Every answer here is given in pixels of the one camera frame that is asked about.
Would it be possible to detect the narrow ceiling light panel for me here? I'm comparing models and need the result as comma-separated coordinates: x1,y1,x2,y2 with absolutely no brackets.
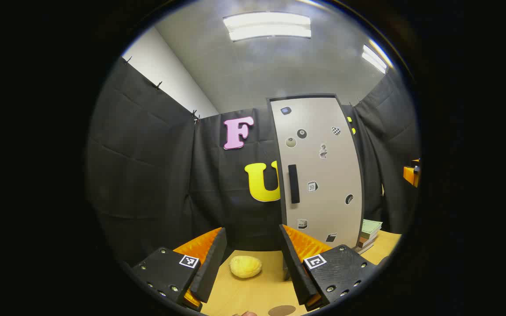
362,44,387,74

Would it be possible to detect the grey cabinet door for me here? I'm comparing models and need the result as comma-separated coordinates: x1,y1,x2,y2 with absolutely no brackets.
271,97,363,249

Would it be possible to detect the green book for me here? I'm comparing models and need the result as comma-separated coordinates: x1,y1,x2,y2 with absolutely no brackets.
361,219,383,240

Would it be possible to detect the black cabinet door handle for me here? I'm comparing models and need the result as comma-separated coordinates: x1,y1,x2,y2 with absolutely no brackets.
288,165,300,204

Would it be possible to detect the dark grey cabinet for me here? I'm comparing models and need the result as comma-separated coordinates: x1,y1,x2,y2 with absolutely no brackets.
267,93,366,281

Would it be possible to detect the yellow lemon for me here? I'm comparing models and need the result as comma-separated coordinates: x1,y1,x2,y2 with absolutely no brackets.
229,255,262,279

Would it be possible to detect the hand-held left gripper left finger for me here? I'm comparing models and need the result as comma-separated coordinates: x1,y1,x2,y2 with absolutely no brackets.
131,227,228,312

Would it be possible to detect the large ceiling light panel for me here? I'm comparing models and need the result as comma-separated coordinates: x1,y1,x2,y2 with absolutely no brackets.
223,12,311,42

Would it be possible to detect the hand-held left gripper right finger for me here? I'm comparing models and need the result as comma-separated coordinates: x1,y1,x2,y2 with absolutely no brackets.
278,224,377,312

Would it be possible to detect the black backdrop cloth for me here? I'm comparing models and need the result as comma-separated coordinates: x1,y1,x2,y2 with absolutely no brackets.
87,57,420,269

